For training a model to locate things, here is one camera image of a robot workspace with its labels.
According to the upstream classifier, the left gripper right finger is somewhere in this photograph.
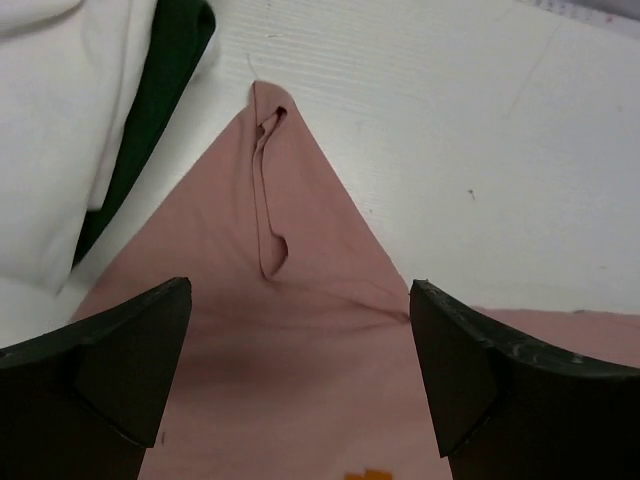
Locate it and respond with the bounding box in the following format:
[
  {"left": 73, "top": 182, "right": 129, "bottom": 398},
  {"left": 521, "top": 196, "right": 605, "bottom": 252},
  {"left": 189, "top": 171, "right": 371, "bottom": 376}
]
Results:
[{"left": 410, "top": 280, "right": 639, "bottom": 479}]

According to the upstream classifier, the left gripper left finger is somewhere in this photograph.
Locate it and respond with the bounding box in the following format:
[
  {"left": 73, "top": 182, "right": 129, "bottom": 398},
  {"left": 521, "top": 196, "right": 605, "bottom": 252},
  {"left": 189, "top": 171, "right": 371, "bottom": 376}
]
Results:
[{"left": 1, "top": 278, "right": 192, "bottom": 480}]

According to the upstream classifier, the pink printed t shirt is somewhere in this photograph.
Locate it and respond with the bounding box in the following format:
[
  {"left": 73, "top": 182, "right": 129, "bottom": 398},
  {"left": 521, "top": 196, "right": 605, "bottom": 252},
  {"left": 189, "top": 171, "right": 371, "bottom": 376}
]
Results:
[{"left": 78, "top": 82, "right": 639, "bottom": 479}]

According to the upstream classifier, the folded white t shirt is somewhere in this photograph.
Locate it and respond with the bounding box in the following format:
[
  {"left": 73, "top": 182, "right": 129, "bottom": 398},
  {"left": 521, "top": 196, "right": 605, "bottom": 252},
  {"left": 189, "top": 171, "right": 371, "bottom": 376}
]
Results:
[{"left": 1, "top": 1, "right": 160, "bottom": 292}]

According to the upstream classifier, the folded dark green t shirt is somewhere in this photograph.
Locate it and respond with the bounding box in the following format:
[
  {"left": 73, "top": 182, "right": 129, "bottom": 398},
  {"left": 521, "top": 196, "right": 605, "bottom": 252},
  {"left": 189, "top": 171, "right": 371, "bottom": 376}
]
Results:
[{"left": 73, "top": 1, "right": 216, "bottom": 264}]

